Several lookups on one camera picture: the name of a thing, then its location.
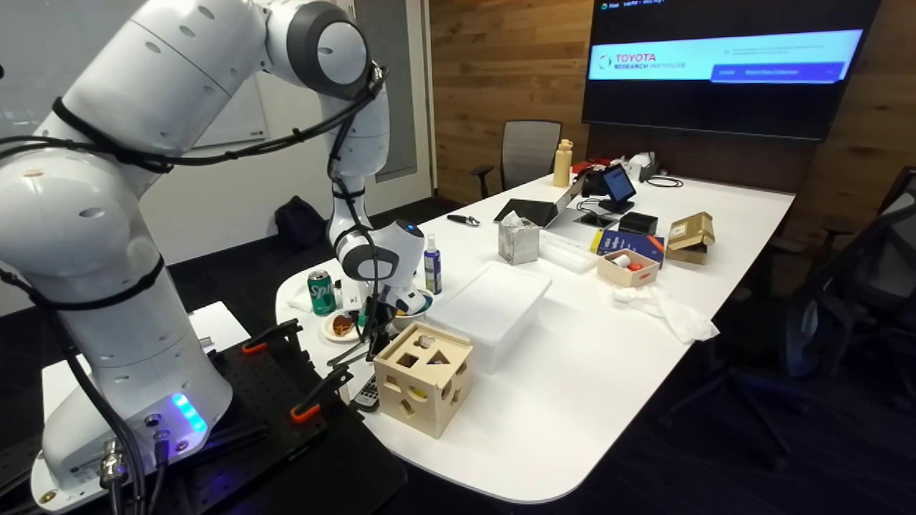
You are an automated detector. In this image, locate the dark office chair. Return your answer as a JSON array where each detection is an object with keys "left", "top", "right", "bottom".
[{"left": 743, "top": 195, "right": 916, "bottom": 466}]

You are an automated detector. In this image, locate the clear plastic box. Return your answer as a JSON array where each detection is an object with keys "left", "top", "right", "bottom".
[{"left": 535, "top": 227, "right": 604, "bottom": 277}]

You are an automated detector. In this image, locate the tan cardboard box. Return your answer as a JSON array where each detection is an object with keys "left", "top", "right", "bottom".
[{"left": 665, "top": 210, "right": 720, "bottom": 270}]

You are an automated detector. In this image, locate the small wooden tray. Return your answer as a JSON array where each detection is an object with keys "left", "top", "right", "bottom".
[{"left": 597, "top": 247, "right": 662, "bottom": 291}]

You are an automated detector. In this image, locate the wooden shape sorter cube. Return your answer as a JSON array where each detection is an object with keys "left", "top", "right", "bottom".
[{"left": 370, "top": 321, "right": 478, "bottom": 441}]

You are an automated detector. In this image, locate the blue box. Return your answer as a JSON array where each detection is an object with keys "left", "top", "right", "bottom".
[{"left": 589, "top": 227, "right": 670, "bottom": 271}]

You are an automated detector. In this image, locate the black cloth pouch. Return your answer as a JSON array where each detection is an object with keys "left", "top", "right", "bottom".
[{"left": 577, "top": 165, "right": 615, "bottom": 201}]

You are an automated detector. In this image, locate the wall mounted TV screen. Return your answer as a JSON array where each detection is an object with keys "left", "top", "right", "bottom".
[{"left": 582, "top": 0, "right": 889, "bottom": 145}]

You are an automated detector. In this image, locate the yellow water bottle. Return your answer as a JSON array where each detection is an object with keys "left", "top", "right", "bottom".
[{"left": 551, "top": 135, "right": 578, "bottom": 191}]

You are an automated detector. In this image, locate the white plastic bag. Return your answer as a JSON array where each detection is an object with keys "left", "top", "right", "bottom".
[{"left": 607, "top": 280, "right": 725, "bottom": 347}]

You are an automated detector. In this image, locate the black bag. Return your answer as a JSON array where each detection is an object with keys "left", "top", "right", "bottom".
[{"left": 273, "top": 191, "right": 332, "bottom": 257}]

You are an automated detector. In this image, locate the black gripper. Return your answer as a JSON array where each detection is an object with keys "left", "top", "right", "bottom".
[{"left": 359, "top": 280, "right": 403, "bottom": 360}]

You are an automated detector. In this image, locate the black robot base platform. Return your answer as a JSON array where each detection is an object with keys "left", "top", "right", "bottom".
[{"left": 156, "top": 321, "right": 412, "bottom": 515}]

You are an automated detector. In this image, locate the green soda can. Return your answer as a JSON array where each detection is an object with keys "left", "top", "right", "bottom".
[{"left": 303, "top": 265, "right": 340, "bottom": 321}]

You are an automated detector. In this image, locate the small white plate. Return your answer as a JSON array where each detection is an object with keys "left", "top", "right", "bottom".
[{"left": 320, "top": 310, "right": 366, "bottom": 347}]

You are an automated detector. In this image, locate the black laptop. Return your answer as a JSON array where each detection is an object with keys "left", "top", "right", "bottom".
[{"left": 492, "top": 174, "right": 588, "bottom": 231}]

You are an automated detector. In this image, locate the black orange clamp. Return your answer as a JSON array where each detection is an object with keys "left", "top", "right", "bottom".
[
  {"left": 234, "top": 317, "right": 306, "bottom": 360},
  {"left": 287, "top": 360, "right": 359, "bottom": 428}
]

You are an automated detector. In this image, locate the white bowl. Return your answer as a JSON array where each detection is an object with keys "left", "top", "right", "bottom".
[{"left": 396, "top": 285, "right": 435, "bottom": 321}]

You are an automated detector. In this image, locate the white plastic bin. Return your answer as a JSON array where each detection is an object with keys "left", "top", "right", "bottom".
[{"left": 426, "top": 260, "right": 557, "bottom": 373}]

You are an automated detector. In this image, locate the grey office chair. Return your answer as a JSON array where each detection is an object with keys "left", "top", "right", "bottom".
[{"left": 472, "top": 117, "right": 567, "bottom": 201}]

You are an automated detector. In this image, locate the black box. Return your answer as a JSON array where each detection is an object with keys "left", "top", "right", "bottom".
[{"left": 615, "top": 210, "right": 662, "bottom": 238}]

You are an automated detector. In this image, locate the small white device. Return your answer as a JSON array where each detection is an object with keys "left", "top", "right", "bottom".
[{"left": 622, "top": 149, "right": 662, "bottom": 187}]

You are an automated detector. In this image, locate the small tablet on stand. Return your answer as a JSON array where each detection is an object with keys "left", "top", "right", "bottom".
[{"left": 597, "top": 161, "right": 641, "bottom": 214}]

